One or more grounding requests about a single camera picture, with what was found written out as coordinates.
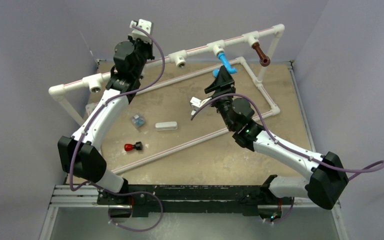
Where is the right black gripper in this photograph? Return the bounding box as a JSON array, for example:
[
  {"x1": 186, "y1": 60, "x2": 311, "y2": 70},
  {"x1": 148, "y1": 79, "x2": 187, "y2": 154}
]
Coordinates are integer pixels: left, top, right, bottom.
[{"x1": 204, "y1": 65, "x2": 236, "y2": 131}]

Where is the blue faucet with chrome knob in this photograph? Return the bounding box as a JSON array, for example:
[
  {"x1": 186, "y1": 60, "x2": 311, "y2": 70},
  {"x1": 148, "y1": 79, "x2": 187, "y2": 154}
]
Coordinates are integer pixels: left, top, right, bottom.
[{"x1": 212, "y1": 51, "x2": 238, "y2": 78}]

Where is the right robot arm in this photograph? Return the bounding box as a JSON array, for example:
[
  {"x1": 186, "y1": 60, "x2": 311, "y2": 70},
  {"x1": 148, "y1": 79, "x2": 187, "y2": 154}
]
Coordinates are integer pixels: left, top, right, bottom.
[{"x1": 204, "y1": 66, "x2": 349, "y2": 210}]

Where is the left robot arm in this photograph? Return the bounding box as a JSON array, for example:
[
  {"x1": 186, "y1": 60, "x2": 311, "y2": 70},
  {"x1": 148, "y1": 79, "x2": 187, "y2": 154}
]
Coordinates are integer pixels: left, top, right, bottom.
[{"x1": 57, "y1": 36, "x2": 154, "y2": 205}]

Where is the white rectangular plastic piece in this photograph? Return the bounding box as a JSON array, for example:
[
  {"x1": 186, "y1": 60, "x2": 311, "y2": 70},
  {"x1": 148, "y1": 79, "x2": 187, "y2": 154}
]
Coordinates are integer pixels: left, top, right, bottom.
[{"x1": 155, "y1": 121, "x2": 178, "y2": 131}]

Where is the small clear blue packet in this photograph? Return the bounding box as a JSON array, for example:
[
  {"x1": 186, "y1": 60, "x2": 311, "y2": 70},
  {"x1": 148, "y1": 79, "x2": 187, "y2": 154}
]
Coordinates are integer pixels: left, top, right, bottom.
[{"x1": 130, "y1": 113, "x2": 146, "y2": 129}]

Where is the red and black faucet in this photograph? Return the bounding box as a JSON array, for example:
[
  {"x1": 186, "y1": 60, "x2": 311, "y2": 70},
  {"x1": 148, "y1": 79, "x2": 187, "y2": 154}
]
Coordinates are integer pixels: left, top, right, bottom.
[{"x1": 123, "y1": 141, "x2": 143, "y2": 152}]

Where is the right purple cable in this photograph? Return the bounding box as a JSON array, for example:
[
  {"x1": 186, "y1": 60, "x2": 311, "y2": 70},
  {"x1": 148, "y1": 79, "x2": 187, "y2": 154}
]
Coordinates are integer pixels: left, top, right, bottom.
[{"x1": 190, "y1": 93, "x2": 384, "y2": 182}]

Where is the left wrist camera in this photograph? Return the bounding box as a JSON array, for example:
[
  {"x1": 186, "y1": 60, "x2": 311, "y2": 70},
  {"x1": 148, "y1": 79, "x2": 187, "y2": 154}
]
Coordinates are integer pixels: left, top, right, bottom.
[{"x1": 129, "y1": 19, "x2": 154, "y2": 44}]

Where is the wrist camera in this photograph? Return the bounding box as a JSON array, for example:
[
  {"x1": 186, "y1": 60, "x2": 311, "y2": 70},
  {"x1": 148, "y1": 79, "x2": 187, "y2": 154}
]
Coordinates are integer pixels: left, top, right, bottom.
[
  {"x1": 129, "y1": 19, "x2": 154, "y2": 44},
  {"x1": 189, "y1": 97, "x2": 212, "y2": 116}
]

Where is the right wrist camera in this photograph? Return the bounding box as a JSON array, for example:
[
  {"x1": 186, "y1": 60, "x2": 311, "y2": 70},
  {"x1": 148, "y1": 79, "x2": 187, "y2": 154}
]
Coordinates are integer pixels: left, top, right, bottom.
[{"x1": 189, "y1": 97, "x2": 212, "y2": 116}]

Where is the brown faucet on frame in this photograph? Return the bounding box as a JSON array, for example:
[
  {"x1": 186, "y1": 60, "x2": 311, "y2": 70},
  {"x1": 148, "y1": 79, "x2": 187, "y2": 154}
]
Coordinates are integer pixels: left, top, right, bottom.
[{"x1": 251, "y1": 42, "x2": 271, "y2": 67}]

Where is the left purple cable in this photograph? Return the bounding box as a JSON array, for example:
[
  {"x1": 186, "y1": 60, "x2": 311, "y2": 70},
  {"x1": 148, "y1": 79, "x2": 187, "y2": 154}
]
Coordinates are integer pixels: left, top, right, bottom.
[{"x1": 67, "y1": 25, "x2": 166, "y2": 193}]

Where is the white PVC pipe frame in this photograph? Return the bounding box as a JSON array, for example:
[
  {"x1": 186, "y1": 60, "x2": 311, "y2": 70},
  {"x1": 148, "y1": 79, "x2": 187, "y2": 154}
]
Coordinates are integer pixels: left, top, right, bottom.
[{"x1": 48, "y1": 24, "x2": 285, "y2": 174}]

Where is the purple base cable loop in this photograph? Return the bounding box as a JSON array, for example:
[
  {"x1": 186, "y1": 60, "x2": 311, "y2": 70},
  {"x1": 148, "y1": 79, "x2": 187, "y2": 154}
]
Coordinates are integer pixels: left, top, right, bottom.
[{"x1": 107, "y1": 193, "x2": 165, "y2": 233}]

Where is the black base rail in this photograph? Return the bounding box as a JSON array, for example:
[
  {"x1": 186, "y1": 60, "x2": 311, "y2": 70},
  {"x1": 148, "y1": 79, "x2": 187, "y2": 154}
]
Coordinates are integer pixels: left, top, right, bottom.
[{"x1": 97, "y1": 183, "x2": 292, "y2": 219}]

